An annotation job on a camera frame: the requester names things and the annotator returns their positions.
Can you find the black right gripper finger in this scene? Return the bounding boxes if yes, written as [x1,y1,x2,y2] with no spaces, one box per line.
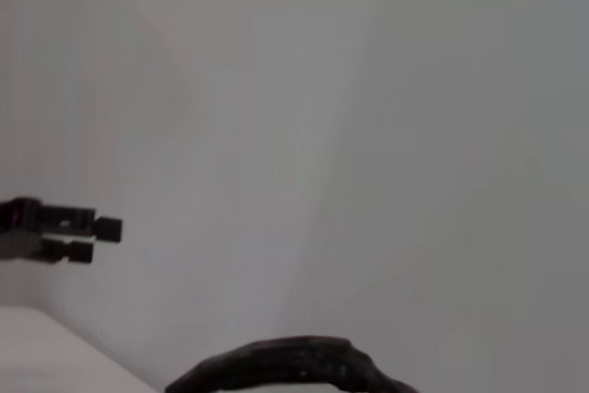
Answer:
[0,238,96,266]
[0,197,123,243]

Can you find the black round teapot with handle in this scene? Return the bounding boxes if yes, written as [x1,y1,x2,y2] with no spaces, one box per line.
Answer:
[164,335,421,393]

